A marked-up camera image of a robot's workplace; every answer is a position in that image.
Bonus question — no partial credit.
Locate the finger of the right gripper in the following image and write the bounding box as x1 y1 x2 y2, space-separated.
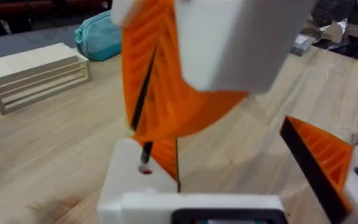
110 0 168 131
131 0 317 140

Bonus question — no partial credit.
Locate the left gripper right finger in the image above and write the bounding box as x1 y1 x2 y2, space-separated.
279 114 358 224

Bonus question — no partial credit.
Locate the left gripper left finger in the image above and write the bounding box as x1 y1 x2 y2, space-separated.
97 136 181 224

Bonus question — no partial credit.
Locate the teal zip bag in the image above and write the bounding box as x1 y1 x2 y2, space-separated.
74 10 124 62

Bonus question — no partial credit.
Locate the pale wooden slotted box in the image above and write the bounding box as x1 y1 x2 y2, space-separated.
0 42 93 116

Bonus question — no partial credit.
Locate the heap of foil and boxes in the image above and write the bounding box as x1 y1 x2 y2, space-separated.
290 0 358 60

